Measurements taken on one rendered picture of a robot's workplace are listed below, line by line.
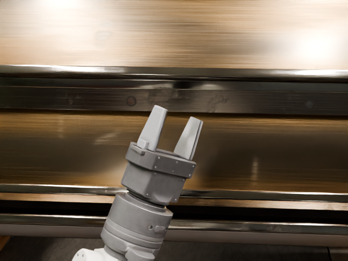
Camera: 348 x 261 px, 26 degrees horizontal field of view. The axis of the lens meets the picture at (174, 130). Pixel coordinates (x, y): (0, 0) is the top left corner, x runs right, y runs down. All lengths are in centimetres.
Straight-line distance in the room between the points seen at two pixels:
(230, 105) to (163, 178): 54
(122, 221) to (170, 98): 56
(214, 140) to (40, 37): 42
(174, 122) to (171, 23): 22
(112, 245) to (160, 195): 10
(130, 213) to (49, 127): 64
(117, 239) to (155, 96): 57
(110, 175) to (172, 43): 32
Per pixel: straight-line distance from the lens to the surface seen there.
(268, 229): 151
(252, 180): 161
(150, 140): 105
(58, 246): 206
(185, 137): 112
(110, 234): 108
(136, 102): 159
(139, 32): 157
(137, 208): 106
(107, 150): 163
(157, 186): 106
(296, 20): 156
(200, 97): 158
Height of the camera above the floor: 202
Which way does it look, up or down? 16 degrees down
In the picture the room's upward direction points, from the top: straight up
